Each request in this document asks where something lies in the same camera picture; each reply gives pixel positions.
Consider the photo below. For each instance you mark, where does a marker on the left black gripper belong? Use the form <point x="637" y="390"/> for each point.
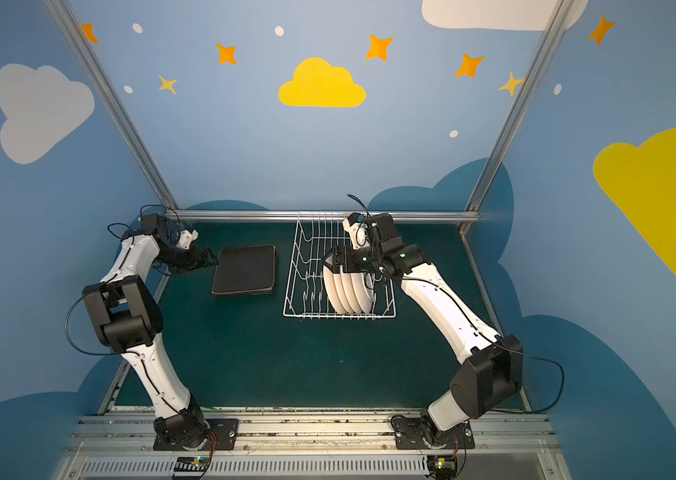
<point x="195" y="258"/>

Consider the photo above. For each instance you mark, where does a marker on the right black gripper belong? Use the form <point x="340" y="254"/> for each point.
<point x="339" y="260"/>

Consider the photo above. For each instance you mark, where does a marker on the white round plate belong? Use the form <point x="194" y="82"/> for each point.
<point x="342" y="294"/>
<point x="363" y="285"/>
<point x="331" y="292"/>
<point x="347" y="280"/>

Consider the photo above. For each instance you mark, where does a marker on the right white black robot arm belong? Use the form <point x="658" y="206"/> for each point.
<point x="491" y="365"/>

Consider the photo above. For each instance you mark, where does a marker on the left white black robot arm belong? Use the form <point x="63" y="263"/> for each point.
<point x="127" y="318"/>

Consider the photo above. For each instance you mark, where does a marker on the left small circuit board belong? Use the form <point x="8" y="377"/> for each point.
<point x="190" y="468"/>

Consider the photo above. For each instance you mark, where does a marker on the small circuit board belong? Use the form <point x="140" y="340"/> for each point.
<point x="190" y="468"/>
<point x="442" y="468"/>

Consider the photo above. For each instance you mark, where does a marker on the right small circuit board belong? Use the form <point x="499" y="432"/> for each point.
<point x="442" y="468"/>

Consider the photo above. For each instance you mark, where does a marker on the white wire dish rack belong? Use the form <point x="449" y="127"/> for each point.
<point x="306" y="296"/>

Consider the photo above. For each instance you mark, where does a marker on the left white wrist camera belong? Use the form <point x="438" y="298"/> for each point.
<point x="187" y="238"/>

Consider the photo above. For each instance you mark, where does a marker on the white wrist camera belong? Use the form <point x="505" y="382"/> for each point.
<point x="187" y="238"/>
<point x="356" y="228"/>

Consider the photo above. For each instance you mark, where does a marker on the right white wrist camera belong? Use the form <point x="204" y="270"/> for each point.
<point x="356" y="228"/>

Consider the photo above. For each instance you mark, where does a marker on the rear aluminium frame rail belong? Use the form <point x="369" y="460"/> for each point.
<point x="240" y="216"/>

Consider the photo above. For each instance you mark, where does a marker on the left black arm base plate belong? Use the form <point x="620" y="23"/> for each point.
<point x="219" y="434"/>

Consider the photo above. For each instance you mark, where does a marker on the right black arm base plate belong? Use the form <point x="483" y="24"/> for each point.
<point x="410" y="433"/>

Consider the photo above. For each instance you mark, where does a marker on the front aluminium rail bed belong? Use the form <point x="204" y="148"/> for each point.
<point x="312" y="443"/>

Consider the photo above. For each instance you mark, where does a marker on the left aluminium frame post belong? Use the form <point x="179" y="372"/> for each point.
<point x="67" y="22"/>

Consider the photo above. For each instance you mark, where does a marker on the aluminium frame post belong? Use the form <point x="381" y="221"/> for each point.
<point x="67" y="22"/>
<point x="537" y="68"/>

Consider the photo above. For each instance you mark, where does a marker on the right aluminium frame post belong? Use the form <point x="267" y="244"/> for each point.
<point x="537" y="68"/>

